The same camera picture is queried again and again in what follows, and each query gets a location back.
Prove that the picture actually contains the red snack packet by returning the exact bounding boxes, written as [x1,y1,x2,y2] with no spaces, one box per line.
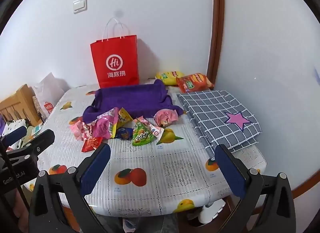
[82,136,103,153]

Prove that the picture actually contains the wooden chair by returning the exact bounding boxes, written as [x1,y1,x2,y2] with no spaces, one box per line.
[0,84,43,126]

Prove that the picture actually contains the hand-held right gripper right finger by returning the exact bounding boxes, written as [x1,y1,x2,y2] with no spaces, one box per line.
[214,144,297,233]

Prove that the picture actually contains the white plastic object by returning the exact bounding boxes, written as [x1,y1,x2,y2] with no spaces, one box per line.
[199,199,224,225]

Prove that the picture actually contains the white light switch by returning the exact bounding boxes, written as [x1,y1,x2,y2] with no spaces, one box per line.
[73,0,88,14]

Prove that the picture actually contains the white plastic bag red label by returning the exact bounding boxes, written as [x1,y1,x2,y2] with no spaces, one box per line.
[32,72,70,121]

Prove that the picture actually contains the red paper bag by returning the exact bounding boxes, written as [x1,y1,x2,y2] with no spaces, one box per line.
[90,18,140,89]

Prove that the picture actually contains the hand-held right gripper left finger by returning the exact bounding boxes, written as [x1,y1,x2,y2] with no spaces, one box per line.
[28,143,112,233]

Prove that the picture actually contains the wooden trim strip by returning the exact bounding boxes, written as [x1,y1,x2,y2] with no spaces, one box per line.
[291,170,320,200]

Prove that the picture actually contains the fruit print tablecloth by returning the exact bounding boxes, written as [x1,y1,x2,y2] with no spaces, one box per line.
[24,83,267,217]

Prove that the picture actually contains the magenta snack packet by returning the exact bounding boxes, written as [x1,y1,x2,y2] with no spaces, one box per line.
[92,108,119,139]

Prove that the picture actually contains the purple cloth tray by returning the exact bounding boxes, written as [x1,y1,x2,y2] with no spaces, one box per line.
[82,79,184,124]

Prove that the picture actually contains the yellow triangular snack packet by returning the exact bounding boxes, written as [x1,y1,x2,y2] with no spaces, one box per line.
[111,108,133,138]

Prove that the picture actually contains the orange chip bag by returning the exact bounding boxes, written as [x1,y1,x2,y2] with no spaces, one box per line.
[176,73,215,94]

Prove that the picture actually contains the yellow chip bag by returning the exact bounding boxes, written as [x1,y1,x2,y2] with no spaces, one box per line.
[155,71,185,86]

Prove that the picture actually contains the grey checked cloth pink star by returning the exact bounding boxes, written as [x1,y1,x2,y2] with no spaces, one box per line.
[176,90,262,159]

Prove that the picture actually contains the green triangular snack packet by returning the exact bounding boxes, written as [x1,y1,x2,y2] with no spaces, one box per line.
[132,119,157,146]

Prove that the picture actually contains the spotted white cloth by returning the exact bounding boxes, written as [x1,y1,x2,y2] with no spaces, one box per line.
[2,119,43,148]

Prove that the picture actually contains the pink bear stick packet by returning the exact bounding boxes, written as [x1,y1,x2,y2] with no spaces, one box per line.
[154,109,178,126]

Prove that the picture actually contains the small white red packet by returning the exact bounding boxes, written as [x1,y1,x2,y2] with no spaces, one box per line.
[150,125,165,138]

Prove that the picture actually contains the blue snack packet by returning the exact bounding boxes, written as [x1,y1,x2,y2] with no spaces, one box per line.
[115,127,133,140]

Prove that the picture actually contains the light pink snack packet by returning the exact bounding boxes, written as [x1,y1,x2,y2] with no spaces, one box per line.
[69,120,89,141]

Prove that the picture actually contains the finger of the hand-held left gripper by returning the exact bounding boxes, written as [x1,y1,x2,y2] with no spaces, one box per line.
[0,126,27,148]
[10,129,55,159]

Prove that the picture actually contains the wooden door frame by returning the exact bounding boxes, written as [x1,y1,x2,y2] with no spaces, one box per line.
[207,0,225,91]

